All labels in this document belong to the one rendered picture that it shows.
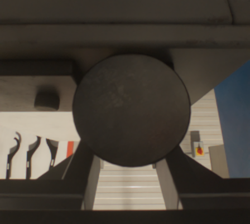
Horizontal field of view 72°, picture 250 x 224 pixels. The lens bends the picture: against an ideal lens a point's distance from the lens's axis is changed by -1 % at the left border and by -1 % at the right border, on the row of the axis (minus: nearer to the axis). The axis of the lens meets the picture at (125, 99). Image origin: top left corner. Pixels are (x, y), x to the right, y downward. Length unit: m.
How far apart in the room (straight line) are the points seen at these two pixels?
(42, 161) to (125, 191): 0.88
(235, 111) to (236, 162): 0.11
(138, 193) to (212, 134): 0.98
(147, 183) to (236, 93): 1.57
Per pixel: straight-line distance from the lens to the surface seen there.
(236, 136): 0.45
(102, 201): 1.92
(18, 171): 2.12
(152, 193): 1.92
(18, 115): 0.22
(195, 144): 1.93
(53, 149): 1.93
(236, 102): 0.44
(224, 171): 0.88
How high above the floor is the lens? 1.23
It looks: 19 degrees down
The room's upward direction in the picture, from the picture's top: 180 degrees clockwise
